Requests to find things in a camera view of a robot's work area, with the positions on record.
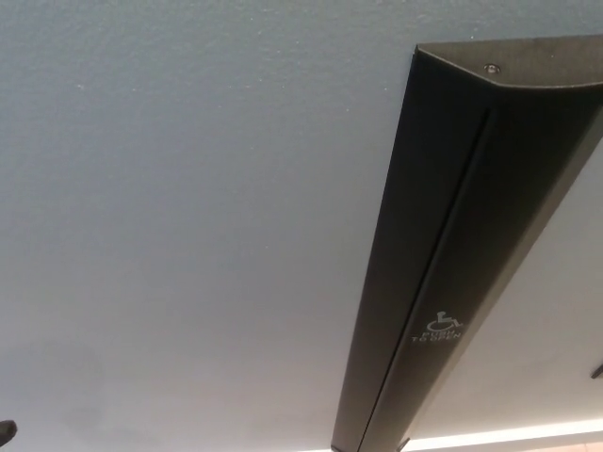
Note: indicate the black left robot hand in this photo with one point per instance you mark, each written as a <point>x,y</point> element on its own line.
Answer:
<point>6,431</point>

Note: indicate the black vertical push-to-open bar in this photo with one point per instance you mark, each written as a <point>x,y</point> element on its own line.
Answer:
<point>452,226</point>

